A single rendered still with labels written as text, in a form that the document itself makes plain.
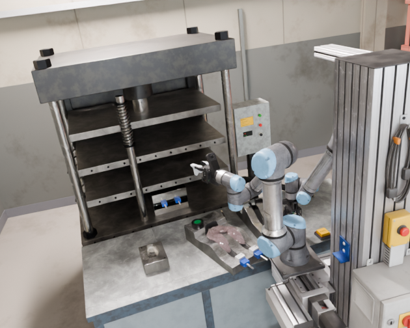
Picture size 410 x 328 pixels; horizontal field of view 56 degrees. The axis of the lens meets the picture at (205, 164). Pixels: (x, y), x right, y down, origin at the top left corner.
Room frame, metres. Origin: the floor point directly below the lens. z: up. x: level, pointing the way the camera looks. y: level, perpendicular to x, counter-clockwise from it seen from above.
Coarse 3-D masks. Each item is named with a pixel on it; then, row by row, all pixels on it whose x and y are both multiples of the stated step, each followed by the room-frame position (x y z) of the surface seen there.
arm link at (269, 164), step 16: (256, 160) 1.48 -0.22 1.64; (272, 160) 1.44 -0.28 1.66; (288, 160) 1.48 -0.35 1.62; (272, 176) 1.44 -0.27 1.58; (272, 192) 1.46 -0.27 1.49; (272, 208) 1.46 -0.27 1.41; (272, 224) 1.46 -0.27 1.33; (272, 240) 1.45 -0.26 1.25; (288, 240) 1.48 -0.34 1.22; (272, 256) 1.43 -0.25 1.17
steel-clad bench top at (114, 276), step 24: (192, 216) 2.48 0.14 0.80; (312, 216) 2.28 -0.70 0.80; (120, 240) 2.29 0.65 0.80; (144, 240) 2.25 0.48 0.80; (168, 240) 2.21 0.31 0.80; (312, 240) 2.01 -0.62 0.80; (96, 264) 2.05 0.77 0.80; (120, 264) 2.01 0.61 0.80; (192, 264) 1.93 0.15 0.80; (216, 264) 1.90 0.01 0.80; (96, 288) 1.82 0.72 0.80; (120, 288) 1.79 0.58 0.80; (144, 288) 1.76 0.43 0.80; (168, 288) 1.74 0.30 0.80; (96, 312) 1.62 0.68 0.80
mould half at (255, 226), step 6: (246, 204) 2.45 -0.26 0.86; (252, 204) 2.44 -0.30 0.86; (258, 204) 2.31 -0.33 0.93; (240, 210) 2.38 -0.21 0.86; (246, 210) 2.26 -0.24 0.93; (252, 210) 2.26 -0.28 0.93; (282, 210) 2.26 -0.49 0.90; (240, 216) 2.37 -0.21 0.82; (246, 216) 2.26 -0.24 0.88; (252, 216) 2.21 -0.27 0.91; (246, 222) 2.27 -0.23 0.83; (252, 222) 2.17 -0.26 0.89; (258, 222) 2.17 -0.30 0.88; (252, 228) 2.17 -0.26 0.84; (258, 228) 2.09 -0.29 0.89; (258, 234) 2.08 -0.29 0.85
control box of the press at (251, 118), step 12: (240, 108) 2.87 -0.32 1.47; (252, 108) 2.89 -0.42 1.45; (264, 108) 2.92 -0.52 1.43; (240, 120) 2.86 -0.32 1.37; (252, 120) 2.89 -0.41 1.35; (264, 120) 2.92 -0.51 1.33; (240, 132) 2.86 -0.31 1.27; (252, 132) 2.89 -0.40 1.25; (264, 132) 2.92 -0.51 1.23; (240, 144) 2.86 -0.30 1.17; (252, 144) 2.89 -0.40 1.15; (264, 144) 2.92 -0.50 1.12; (252, 156) 2.94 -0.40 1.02
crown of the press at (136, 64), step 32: (192, 32) 3.34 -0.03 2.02; (224, 32) 2.69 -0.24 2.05; (64, 64) 2.44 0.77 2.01; (96, 64) 2.45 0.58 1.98; (128, 64) 2.50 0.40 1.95; (160, 64) 2.55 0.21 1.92; (192, 64) 2.61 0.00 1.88; (224, 64) 2.67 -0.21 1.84; (64, 96) 2.38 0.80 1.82; (128, 96) 2.83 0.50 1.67
